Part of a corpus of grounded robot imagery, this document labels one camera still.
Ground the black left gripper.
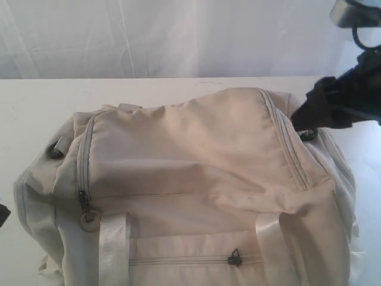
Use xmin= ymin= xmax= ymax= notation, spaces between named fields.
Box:
xmin=0 ymin=204 xmax=11 ymax=227

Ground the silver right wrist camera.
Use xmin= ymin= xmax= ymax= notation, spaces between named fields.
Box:
xmin=329 ymin=0 xmax=380 ymax=29

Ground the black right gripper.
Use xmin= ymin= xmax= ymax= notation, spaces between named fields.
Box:
xmin=291 ymin=51 xmax=380 ymax=132

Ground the white fabric duffel bag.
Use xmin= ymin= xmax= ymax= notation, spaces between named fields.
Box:
xmin=14 ymin=88 xmax=364 ymax=285

